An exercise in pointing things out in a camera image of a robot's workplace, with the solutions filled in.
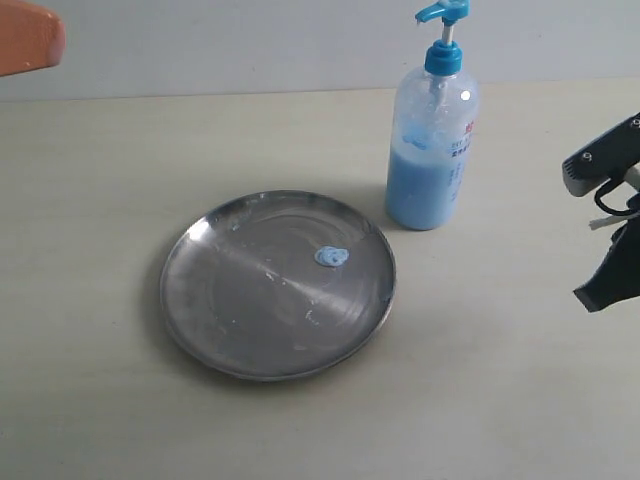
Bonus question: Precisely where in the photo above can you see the blue soap blob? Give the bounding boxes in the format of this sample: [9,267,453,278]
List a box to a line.
[314,246,350,268]

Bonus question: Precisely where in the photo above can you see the blue pump dispenser bottle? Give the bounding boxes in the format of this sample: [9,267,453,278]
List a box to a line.
[385,1,479,231]

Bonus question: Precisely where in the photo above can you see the round stainless steel plate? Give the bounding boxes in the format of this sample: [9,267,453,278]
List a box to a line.
[159,190,396,382]

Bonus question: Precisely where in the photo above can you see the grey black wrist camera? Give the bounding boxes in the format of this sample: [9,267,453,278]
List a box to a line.
[562,113,639,197]

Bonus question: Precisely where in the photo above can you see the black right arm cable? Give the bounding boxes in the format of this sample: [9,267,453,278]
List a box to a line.
[593,178,640,217]

